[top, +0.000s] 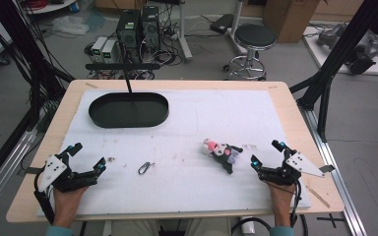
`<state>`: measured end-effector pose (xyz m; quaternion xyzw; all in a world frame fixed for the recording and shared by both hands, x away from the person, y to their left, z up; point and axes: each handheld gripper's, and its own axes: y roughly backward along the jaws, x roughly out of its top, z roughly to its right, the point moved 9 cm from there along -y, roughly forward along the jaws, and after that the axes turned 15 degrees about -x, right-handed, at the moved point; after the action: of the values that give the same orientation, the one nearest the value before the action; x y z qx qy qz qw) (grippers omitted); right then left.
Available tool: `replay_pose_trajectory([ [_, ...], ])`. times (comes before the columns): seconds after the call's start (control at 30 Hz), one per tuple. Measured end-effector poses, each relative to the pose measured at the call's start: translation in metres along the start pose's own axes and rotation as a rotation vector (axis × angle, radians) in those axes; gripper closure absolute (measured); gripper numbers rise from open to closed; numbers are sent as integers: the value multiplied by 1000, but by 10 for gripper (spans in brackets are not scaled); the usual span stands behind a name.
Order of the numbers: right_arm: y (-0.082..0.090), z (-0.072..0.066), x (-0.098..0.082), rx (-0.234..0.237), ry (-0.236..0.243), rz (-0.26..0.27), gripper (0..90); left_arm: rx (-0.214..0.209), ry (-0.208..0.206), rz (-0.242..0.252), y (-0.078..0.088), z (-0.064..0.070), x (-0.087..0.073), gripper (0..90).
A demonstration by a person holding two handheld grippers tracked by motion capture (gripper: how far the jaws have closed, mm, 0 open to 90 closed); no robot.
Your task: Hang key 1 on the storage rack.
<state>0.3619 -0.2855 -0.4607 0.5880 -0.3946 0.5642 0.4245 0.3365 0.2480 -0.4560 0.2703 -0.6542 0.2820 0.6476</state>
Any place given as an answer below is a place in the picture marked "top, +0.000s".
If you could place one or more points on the clear plastic bag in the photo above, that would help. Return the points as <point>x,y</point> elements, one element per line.
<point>70,25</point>

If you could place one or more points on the black round stool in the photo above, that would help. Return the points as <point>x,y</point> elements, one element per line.
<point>255,36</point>

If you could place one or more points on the silver carabiner clip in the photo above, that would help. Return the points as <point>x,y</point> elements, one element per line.
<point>151,164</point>

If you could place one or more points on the flat black box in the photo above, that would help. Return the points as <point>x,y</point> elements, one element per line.
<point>221,23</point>

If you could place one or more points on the white cylinder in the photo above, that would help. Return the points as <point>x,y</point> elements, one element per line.
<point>247,225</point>

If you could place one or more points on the thin wooden stick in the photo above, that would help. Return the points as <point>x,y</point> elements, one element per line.
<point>318,197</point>

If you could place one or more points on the white foam mat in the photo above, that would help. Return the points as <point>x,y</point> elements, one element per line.
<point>183,187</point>

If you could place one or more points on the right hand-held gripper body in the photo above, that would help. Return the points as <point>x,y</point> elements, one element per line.
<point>279,175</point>

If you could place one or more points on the person's right hand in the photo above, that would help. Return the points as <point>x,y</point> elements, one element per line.
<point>281,200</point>

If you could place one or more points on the white floor board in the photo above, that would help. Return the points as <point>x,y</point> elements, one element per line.
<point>328,62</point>

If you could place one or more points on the person's left hand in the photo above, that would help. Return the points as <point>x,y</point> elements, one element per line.
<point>66,203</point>

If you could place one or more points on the black metal frame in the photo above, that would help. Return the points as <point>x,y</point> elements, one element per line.
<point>19,36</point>
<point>344,42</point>

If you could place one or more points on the person's leg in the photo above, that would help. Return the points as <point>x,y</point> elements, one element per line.
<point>134,228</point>
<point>208,228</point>

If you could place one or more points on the white stand leg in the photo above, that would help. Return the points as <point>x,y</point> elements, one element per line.
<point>183,36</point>
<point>237,23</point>

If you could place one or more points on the black oval tray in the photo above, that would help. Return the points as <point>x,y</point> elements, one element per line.
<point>147,113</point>

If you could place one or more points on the dark tape piece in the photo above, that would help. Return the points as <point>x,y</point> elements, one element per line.
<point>33,170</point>
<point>327,168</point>

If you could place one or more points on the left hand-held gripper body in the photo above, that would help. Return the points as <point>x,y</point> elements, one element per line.
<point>50,170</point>

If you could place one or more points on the white round table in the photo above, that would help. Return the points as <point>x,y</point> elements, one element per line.
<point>52,7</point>

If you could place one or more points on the aluminium rail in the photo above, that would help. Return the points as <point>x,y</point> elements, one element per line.
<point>10,164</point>
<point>334,177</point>

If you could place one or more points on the small silver power box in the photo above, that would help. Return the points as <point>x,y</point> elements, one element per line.
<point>98,47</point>
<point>109,52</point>

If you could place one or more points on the black computer tower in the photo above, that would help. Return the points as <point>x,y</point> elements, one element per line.
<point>128,31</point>
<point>151,29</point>

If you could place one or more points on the grey robot device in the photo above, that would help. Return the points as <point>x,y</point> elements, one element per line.
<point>362,52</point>

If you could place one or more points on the black and pink plush toy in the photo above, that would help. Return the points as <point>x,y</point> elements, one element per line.
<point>224,154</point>

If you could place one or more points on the brown cardboard box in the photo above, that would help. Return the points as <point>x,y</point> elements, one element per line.
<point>288,19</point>

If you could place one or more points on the person's left leg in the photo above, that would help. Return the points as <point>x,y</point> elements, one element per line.
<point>134,228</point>

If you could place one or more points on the person's right leg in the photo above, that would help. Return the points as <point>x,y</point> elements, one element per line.
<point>208,228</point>

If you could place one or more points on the black T-shaped stand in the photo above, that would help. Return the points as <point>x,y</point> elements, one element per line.
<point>111,66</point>

